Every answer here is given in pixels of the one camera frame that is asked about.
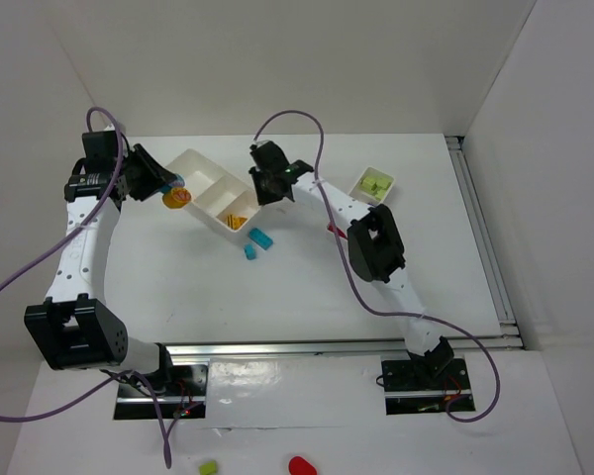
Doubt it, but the teal rounded bird lego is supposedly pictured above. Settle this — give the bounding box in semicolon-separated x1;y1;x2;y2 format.
160;174;185;194

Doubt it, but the multicolour lego tower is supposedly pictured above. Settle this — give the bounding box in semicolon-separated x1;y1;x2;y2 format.
161;187;192;209

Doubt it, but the white divided container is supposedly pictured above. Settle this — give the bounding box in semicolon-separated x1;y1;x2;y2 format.
349;166;395;206
166;148;260;245

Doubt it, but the orange lego brick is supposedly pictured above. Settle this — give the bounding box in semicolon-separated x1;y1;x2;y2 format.
225;214;248;231

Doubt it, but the long teal lego brick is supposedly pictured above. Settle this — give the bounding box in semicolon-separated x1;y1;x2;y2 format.
248;228;273;250

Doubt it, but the red sloped lego brick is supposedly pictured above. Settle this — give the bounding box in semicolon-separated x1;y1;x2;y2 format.
327;224;347;239

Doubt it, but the small teal lego brick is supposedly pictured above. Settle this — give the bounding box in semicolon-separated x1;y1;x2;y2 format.
244;243;257;260

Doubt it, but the lime green lego brick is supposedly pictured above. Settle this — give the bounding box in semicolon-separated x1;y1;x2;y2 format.
360;176;376;196
375;178;391;195

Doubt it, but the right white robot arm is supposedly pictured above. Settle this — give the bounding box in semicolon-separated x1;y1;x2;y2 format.
249;141;453;380

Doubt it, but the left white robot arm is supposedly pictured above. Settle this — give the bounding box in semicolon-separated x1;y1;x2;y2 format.
24;130;184;394

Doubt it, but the green lego outside workspace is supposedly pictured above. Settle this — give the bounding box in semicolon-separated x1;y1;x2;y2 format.
198;460;218;475

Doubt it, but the red object at edge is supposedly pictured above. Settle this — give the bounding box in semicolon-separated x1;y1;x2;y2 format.
288;456;318;475

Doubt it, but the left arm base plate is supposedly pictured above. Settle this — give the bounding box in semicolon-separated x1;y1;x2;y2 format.
113;362;209;421

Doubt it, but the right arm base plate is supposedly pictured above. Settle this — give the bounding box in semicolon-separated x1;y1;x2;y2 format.
375;358;476;416

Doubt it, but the aluminium rail front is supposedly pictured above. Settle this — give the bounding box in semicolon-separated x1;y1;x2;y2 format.
166;332;525;359

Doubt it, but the aluminium rail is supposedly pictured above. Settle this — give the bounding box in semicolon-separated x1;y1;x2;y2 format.
166;332;525;359
445;136;520;337

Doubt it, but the aluminium rail right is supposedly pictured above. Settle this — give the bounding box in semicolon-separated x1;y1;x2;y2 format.
445;136;520;337

